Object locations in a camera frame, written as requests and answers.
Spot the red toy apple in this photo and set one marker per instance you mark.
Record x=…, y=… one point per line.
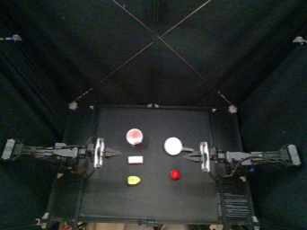
x=175, y=174

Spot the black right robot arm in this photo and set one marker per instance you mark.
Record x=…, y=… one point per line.
x=259, y=157

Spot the white toy block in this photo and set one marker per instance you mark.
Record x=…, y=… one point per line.
x=134, y=159

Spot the green toy star fruit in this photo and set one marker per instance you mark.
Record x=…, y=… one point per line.
x=133, y=180

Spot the black vented control box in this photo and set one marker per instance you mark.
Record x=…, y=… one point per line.
x=235, y=208

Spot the metal post foot bracket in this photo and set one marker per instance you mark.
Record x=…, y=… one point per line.
x=152, y=105

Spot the vertical metal frame post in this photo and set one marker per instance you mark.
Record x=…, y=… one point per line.
x=155, y=60

